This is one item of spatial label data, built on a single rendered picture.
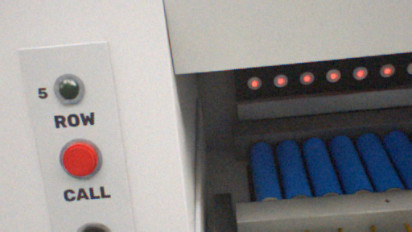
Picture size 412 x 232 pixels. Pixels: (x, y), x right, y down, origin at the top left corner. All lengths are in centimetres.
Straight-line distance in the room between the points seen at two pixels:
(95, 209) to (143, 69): 7
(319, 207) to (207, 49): 14
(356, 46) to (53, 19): 14
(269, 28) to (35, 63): 11
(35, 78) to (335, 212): 20
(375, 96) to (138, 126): 24
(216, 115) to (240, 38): 21
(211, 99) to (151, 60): 21
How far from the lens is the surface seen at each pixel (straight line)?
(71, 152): 26
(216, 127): 46
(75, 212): 27
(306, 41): 26
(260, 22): 25
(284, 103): 42
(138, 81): 25
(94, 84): 25
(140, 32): 24
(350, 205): 35
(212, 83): 45
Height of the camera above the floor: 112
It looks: 14 degrees down
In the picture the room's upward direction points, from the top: 6 degrees counter-clockwise
